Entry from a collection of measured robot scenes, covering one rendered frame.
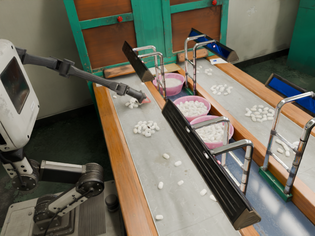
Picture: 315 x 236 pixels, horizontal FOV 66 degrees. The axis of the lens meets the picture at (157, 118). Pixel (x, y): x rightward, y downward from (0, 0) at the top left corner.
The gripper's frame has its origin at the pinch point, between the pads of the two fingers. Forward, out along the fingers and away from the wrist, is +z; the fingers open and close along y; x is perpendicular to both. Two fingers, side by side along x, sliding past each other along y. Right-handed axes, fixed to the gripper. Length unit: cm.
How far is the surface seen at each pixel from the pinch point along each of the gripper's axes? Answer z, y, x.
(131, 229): -26, -93, 23
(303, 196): 28, -105, -25
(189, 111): 18.8, -20.5, -12.4
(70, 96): -21, 131, 80
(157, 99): 3.8, -0.9, -4.6
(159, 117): 1.5, -20.1, 0.9
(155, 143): -5.8, -44.8, 7.7
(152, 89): 4.1, 15.6, -5.0
